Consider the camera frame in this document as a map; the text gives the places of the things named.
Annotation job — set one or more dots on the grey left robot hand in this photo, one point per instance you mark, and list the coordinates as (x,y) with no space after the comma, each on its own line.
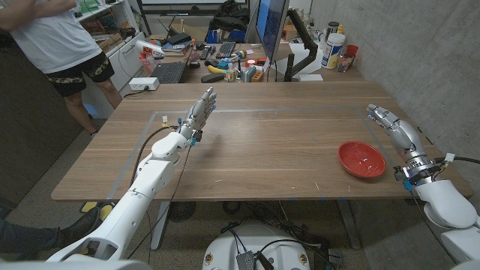
(199,112)

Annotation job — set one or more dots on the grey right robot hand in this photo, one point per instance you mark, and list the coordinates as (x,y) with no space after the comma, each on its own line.
(403,137)

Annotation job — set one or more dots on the red bowl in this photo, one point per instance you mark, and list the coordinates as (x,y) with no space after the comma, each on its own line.
(360,159)

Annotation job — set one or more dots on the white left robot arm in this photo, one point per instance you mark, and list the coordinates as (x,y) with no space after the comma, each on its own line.
(131,206)

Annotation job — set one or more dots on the black oval case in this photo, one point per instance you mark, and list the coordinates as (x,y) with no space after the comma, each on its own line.
(212,78)

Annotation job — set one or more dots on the yellow banana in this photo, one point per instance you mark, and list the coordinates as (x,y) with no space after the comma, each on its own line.
(215,69)

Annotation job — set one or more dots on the colourful puzzle cube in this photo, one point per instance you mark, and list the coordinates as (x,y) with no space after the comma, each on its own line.
(229,75)

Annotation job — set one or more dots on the black computer mouse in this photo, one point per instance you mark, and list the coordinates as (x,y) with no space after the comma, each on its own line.
(194,64)

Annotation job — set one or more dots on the black laptop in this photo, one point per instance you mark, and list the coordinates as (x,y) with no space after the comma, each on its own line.
(168,72)

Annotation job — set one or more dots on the teal ribbed block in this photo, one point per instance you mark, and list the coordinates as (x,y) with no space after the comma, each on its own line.
(249,74)

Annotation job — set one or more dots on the white power strip box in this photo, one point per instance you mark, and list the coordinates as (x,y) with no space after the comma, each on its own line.
(142,83)

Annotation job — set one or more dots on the orange toy brick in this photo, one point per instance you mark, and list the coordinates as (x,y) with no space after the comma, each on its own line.
(257,77)

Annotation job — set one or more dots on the black keyboard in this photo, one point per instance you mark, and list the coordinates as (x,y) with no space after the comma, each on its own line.
(225,49)

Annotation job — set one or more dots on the blue bag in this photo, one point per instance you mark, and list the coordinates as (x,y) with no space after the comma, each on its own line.
(225,36)

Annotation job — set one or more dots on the white printed package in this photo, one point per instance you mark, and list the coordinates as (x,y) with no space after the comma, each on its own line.
(150,48)

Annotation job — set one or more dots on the pink sticky note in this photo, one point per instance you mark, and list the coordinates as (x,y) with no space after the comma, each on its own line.
(267,65)

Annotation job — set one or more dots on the white shelf unit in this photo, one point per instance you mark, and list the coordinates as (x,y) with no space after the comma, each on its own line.
(129,62)

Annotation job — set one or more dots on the black backpack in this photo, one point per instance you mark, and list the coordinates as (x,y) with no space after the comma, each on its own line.
(228,17)

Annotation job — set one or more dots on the black round fan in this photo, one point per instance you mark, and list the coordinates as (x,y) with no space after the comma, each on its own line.
(182,212)

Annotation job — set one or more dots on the red cup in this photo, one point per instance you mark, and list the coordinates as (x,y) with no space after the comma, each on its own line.
(352,49)

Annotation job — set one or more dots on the grey table leg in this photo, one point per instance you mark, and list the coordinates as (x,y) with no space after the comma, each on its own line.
(348,225)
(159,225)

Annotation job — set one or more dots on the white flat box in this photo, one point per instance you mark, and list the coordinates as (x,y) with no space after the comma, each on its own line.
(310,77)

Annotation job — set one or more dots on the white wipes canister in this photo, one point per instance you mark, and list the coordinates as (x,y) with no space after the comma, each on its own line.
(333,50)

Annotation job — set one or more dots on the computer monitor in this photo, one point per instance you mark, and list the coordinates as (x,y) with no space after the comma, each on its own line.
(272,26)

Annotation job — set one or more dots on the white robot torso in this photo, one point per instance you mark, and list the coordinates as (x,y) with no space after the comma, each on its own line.
(258,243)

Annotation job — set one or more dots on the yellow floor pad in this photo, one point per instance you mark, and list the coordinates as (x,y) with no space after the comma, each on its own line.
(89,206)

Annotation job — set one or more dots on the person in white t-shirt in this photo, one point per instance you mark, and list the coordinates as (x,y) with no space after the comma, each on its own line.
(56,37)

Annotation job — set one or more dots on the whiteboard with black frame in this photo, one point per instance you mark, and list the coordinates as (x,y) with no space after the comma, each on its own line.
(195,1)

